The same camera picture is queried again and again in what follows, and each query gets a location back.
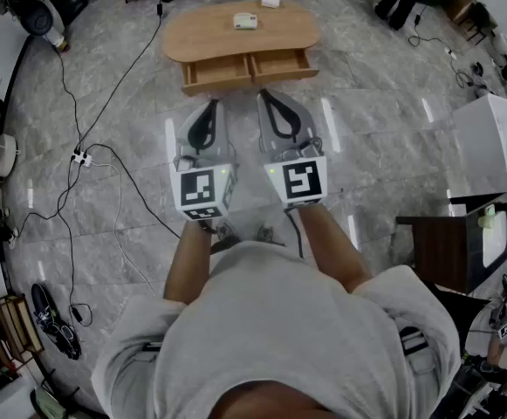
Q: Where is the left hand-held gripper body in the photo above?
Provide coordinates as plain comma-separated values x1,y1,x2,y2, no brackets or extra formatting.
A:
168,146,238,222

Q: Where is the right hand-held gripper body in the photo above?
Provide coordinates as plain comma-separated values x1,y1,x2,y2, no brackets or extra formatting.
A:
260,137,328,210

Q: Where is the wooden drawer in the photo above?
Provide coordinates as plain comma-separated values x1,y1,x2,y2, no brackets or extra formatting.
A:
181,46,320,98

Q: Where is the pale green pouch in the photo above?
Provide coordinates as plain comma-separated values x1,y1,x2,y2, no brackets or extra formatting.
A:
232,12,259,31

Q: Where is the person's left forearm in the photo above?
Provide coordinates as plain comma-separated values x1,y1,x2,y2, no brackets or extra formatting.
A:
162,219,214,306

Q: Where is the person's right forearm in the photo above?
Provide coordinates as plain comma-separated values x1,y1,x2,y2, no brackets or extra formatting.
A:
297,202,373,295

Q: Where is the wooden oval table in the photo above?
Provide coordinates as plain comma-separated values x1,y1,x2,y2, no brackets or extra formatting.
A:
161,0,323,65

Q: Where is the person's left shoe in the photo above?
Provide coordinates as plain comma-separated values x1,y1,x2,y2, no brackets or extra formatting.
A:
214,220,242,246

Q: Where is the person's shoe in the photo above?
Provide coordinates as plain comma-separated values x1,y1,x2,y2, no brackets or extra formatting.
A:
255,223,285,247
214,220,242,246

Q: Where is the person's right shoe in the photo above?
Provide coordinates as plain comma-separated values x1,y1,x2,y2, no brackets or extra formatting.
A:
255,223,285,247

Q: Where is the white power strip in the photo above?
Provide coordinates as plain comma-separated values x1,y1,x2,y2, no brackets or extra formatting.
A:
70,149,93,168

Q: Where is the person's grey t-shirt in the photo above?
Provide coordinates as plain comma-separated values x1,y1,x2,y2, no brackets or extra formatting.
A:
90,240,462,419

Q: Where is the dark wooden side table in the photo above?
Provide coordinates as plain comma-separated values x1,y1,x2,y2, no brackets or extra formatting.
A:
394,192,507,296

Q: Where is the white round bin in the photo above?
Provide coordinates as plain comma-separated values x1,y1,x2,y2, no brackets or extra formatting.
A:
0,134,19,178

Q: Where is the white cabinet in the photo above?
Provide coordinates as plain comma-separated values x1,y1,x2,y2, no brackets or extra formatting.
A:
451,93,507,173

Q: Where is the grey round appliance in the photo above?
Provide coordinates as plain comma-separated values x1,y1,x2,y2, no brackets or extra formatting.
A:
0,0,69,52

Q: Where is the black device on floor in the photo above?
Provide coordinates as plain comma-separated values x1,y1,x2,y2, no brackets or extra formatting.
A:
30,282,83,361

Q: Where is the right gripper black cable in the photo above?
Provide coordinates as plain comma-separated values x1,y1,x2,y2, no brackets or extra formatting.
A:
286,209,305,259

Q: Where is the looped black cable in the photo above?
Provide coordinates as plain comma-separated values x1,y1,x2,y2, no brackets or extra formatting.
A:
85,142,182,239

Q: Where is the long black power cable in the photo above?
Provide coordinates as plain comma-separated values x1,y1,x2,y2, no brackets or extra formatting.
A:
76,1,164,155

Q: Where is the black cable white plug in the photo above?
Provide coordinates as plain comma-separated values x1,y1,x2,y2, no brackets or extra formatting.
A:
408,13,459,60

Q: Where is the black cable with adapter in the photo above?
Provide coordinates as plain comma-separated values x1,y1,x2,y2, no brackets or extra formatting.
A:
15,163,93,327

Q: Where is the black white shoulder strap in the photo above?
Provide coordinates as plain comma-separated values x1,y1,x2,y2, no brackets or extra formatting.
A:
400,326,437,373

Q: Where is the wooden metal frame rack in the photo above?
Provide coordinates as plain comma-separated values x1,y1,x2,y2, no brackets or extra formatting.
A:
0,293,45,366

